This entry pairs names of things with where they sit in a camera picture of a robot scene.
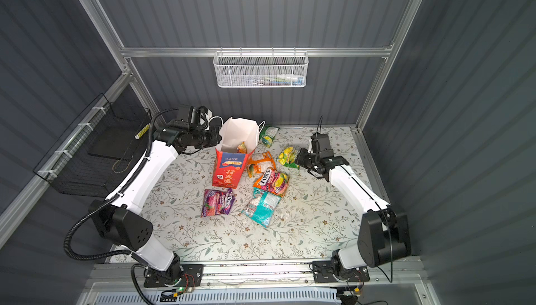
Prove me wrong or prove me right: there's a green yellow Fox's candy bag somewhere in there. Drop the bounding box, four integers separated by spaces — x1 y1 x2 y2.
278 147 300 169

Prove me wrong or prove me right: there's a pink yellow Fox's candy bag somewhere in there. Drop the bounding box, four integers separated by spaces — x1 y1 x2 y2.
253 167 290 197

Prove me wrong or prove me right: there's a red and white paper bag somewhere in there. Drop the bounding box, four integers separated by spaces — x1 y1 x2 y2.
212 117 261 189

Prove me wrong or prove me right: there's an orange Fox's candy bag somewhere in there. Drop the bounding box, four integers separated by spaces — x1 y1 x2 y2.
237 142 248 154

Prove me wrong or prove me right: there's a purple Fox's candy bag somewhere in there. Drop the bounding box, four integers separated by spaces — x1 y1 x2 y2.
201 189 235 217

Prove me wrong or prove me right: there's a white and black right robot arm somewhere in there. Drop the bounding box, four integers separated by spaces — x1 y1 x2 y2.
296 148 412 281

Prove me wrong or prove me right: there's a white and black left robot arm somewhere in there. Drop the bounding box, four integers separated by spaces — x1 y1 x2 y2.
92 124 221 272

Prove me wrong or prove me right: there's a small green snack bag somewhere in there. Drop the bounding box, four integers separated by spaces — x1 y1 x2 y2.
260 126 280 148

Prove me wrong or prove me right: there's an orange snack bag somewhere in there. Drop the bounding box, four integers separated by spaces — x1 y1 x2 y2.
246 152 276 178

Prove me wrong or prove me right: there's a teal white snack bag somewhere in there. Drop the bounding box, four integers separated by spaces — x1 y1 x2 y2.
242 187 281 228

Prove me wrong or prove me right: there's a white perforated vent panel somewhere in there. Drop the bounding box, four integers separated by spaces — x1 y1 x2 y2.
94 287 338 305

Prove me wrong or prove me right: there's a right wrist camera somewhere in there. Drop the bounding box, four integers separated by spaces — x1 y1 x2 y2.
311 133 334 158

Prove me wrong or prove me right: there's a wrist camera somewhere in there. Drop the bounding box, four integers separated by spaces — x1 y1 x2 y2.
175 105 212 127
311 133 334 158

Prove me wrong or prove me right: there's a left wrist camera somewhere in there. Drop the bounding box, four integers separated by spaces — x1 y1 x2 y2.
175 105 212 127

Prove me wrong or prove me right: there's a white wire mesh basket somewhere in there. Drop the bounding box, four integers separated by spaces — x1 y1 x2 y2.
213 52 309 88

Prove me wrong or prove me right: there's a black wire basket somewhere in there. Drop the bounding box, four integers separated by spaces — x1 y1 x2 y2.
33 98 152 198

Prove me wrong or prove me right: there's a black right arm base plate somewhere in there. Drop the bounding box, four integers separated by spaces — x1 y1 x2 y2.
308 260 370 284

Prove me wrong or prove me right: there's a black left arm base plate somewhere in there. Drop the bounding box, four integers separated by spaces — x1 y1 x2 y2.
144 263 205 288

